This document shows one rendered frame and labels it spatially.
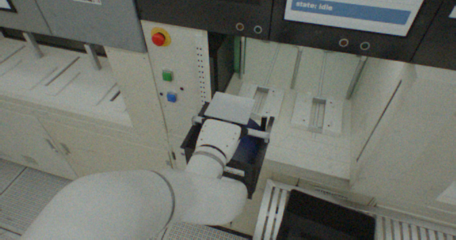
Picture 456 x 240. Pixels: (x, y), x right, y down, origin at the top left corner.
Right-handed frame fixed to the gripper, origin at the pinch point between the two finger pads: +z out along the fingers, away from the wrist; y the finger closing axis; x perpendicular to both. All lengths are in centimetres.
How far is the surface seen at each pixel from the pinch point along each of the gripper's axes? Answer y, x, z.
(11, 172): -171, -125, 10
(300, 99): 18, -35, 51
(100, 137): -73, -54, 15
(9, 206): -151, -125, -12
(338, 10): 21.4, 26.2, 15.3
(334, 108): 34, -34, 50
